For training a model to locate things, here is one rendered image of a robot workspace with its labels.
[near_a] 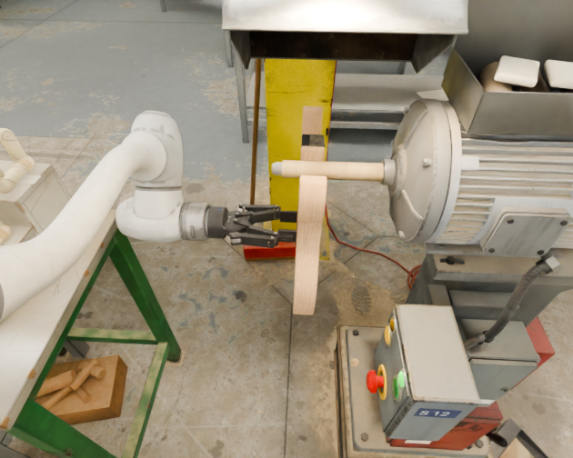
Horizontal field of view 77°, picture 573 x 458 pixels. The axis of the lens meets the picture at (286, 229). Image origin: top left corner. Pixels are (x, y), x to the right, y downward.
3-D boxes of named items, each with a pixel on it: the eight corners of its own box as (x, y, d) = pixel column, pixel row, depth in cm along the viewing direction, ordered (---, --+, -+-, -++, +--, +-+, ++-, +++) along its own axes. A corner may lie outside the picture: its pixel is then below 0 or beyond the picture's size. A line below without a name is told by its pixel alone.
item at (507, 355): (477, 370, 99) (604, 237, 60) (491, 411, 92) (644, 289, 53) (423, 367, 100) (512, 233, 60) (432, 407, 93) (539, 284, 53)
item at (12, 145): (36, 164, 91) (16, 132, 85) (29, 172, 89) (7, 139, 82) (25, 164, 92) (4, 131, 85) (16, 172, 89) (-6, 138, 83)
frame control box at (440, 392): (471, 347, 83) (525, 283, 64) (505, 455, 68) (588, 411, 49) (364, 343, 84) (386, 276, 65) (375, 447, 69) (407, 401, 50)
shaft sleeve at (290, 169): (382, 159, 64) (384, 174, 63) (378, 170, 67) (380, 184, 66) (282, 156, 65) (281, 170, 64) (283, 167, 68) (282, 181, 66)
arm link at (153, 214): (177, 248, 80) (176, 189, 78) (109, 244, 81) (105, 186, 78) (192, 237, 91) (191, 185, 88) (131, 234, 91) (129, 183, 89)
